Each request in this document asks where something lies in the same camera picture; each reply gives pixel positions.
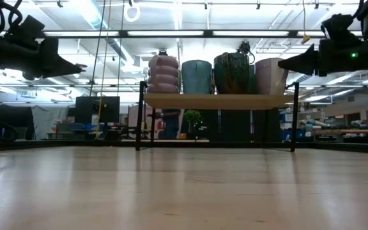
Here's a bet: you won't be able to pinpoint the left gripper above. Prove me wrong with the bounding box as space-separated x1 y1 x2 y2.
0 33 88 81

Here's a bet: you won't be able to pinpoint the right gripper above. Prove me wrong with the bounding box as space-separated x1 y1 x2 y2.
278 40 368 77

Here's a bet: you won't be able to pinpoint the smooth purple mug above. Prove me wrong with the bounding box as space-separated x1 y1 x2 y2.
254 57 289 96

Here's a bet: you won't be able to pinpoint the teal mug white inside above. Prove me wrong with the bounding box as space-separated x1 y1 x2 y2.
249 63 257 95

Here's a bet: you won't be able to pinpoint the dark glazed mug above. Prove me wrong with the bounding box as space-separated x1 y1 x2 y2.
213 52 250 95

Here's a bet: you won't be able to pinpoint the ribbed purple mug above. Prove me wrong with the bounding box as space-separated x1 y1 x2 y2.
147 54 181 94

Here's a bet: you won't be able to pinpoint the blue mug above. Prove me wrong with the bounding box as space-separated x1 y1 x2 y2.
181 59 213 95

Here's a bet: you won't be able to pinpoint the black monitor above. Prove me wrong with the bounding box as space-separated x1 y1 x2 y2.
74 95 121 125

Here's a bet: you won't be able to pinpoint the grey cloth cover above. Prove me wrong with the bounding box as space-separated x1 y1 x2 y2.
31 105 69 141

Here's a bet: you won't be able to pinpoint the black overhead beam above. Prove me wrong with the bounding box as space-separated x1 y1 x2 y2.
42 29 364 40

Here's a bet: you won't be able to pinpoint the black cloth cover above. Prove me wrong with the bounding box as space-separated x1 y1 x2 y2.
0 105 35 141

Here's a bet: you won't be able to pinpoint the blue storage bin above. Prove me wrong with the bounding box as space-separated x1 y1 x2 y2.
280 129 312 143

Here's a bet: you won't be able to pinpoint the long wooden table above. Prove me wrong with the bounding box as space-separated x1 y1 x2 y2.
311 127 368 135

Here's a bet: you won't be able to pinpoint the pale pink partition panel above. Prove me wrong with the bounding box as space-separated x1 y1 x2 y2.
128 105 185 139

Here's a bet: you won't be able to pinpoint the dark cabinet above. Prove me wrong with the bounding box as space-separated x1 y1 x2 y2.
208 108 282 143

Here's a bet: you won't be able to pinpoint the wooden shelf riser black legs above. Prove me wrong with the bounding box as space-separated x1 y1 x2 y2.
135 80 300 153

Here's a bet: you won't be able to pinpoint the person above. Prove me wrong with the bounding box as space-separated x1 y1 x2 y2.
158 108 182 140

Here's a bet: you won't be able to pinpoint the green potted plant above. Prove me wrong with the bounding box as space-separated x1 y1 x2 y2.
183 110 203 141

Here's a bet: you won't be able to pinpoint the yellow cord with hook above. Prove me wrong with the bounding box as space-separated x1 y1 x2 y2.
301 0 311 45

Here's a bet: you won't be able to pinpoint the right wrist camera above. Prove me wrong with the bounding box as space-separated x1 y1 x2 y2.
320 13 362 45

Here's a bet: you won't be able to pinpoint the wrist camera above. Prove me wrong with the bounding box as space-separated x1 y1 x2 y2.
4 14 47 49
320 13 362 45

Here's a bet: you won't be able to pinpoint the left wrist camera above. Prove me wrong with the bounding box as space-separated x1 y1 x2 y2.
4 14 47 49

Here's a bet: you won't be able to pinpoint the black hanging device with cable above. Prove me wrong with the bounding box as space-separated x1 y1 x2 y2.
237 40 256 65

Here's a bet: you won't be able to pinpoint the white hanging ring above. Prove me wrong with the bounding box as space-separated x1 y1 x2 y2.
123 0 141 23

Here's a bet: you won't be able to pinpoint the black metal table frame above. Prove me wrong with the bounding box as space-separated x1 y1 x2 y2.
0 139 368 155

